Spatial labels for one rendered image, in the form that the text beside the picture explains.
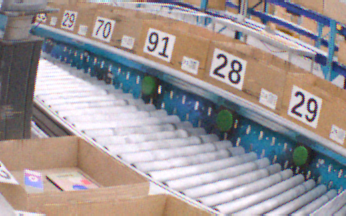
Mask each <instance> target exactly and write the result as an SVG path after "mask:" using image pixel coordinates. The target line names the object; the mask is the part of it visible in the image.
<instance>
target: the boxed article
mask: <svg viewBox="0 0 346 216"><path fill-rule="evenodd" d="M24 174H25V175H24V178H25V179H24V182H25V184H24V186H25V191H26V192H27V194H28V193H29V192H31V193H32V192H43V186H42V182H43V181H42V174H41V172H36V171H33V170H29V169H25V171H24Z"/></svg>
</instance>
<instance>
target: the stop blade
mask: <svg viewBox="0 0 346 216"><path fill-rule="evenodd" d="M345 205H346V190H345V191H343V192H342V193H341V194H339V195H338V196H337V197H335V198H334V199H333V200H331V201H329V202H328V203H326V204H325V205H324V206H322V207H321V208H319V209H318V210H316V211H315V212H314V213H312V214H310V215H309V216H332V215H333V214H335V213H336V212H337V211H339V210H340V209H341V208H343V207H344V206H345Z"/></svg>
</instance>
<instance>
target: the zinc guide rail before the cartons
mask: <svg viewBox="0 0 346 216"><path fill-rule="evenodd" d="M38 24H39V23H37V22H35V24H32V25H34V26H35V25H36V26H37V25H38ZM38 27H41V28H44V29H47V30H50V31H52V32H55V33H59V34H62V35H63V36H64V35H65V36H66V37H70V38H73V39H77V40H78V41H82V42H83V43H84V42H86V43H87V44H91V45H92V46H96V47H98V48H102V49H105V50H106V51H107V50H108V51H110V52H112V53H116V54H118V55H121V56H123V57H127V58H130V59H132V60H134V61H136V62H141V63H143V64H145V65H148V66H150V67H153V68H155V69H157V70H160V71H162V72H165V73H167V74H169V75H172V76H174V77H177V78H179V79H181V80H184V81H186V82H189V83H191V84H194V85H196V86H198V87H201V88H203V89H206V90H208V91H210V92H213V93H215V94H218V95H220V96H222V97H225V98H227V99H229V100H231V101H233V102H236V103H238V104H240V105H242V106H244V107H247V108H248V109H251V110H252V111H254V112H257V113H258V114H261V115H262V116H263V115H265V116H266V117H268V118H270V119H272V120H274V121H275V122H277V123H278V122H279V123H280V124H282V125H284V126H285V127H289V128H291V129H292V130H293V131H297V132H299V133H300V134H303V135H304V136H306V137H309V138H310V139H313V140H314V141H317V142H318V143H321V144H323V145H325V146H326V147H329V148H330V149H333V150H335V151H336V152H339V153H341V154H342V155H343V154H344V155H345V156H346V149H345V148H343V147H340V146H339V145H337V144H334V143H333V142H331V141H329V140H326V139H325V138H323V137H321V136H318V135H317V134H314V133H313V132H311V131H308V130H307V129H305V128H302V127H301V126H299V125H298V124H294V123H292V122H291V121H289V120H285V119H284V118H283V117H280V116H279V115H277V114H275V113H274V114H273V113H272V112H269V111H268V110H265V109H264V108H261V107H260V106H257V105H256V104H253V103H252V102H250V101H247V100H246V99H243V98H241V97H239V96H237V95H234V94H232V93H229V92H228V91H225V90H223V89H220V88H218V87H215V86H213V85H210V84H208V83H206V82H203V81H201V80H198V79H196V78H193V77H191V76H188V75H186V74H183V73H181V72H178V71H176V70H173V69H171V68H168V67H166V66H164V65H161V64H159V63H156V62H154V61H151V60H149V59H146V58H141V57H140V56H137V55H135V54H132V53H127V52H126V51H123V50H119V49H117V48H115V47H111V46H108V45H107V44H106V45H104V44H102V43H98V42H96V41H92V40H91V39H89V40H88V39H87V38H83V37H82V36H78V35H75V34H71V33H68V32H66V31H65V32H64V31H61V30H59V29H56V28H54V27H51V26H50V27H49V26H48V25H47V26H46V25H43V24H39V25H38Z"/></svg>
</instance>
